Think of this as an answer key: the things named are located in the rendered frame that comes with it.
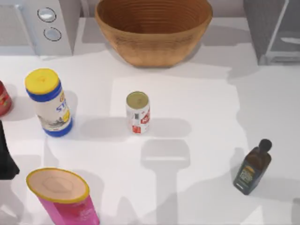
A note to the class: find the red and white can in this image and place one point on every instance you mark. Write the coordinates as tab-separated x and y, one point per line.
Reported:
138	114

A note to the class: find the brown woven basket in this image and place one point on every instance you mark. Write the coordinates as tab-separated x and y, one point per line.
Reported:
153	44

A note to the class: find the white bottle with yellow lid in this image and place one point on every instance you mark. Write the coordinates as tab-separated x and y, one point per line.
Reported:
52	110

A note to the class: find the dark green bottle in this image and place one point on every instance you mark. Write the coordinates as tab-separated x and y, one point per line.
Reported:
252	171

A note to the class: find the pink canister with yellow rim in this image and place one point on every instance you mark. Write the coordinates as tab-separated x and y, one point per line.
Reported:
68	199

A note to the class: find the round microwave knob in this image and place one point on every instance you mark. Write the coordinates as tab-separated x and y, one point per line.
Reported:
52	34
46	14

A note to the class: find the pale microwave oven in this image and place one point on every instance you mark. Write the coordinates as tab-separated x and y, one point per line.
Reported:
28	35

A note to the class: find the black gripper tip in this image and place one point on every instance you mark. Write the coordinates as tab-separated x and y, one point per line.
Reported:
5	157

